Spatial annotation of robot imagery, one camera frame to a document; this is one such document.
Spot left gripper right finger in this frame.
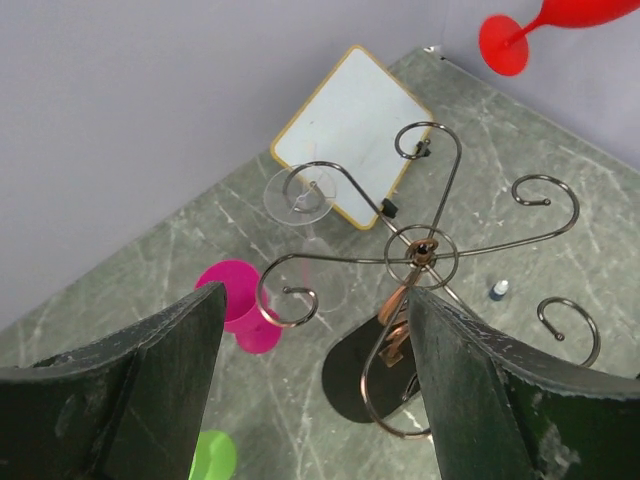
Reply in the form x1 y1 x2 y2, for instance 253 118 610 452
408 288 639 479

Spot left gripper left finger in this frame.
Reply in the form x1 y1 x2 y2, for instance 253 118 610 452
1 283 227 479

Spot pink wine glass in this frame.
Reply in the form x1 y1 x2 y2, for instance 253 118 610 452
195 259 282 354

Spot clear wine glass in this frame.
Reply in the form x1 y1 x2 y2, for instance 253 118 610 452
263 165 347 313

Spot red wine glass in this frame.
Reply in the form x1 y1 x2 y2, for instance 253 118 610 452
478 0 639 77

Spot green wine glass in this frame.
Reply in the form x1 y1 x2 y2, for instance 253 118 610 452
189 430 237 480

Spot small blue bottle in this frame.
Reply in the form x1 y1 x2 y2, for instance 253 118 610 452
489 279 510 301

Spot small whiteboard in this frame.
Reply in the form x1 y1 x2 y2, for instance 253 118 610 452
271 46 433 230

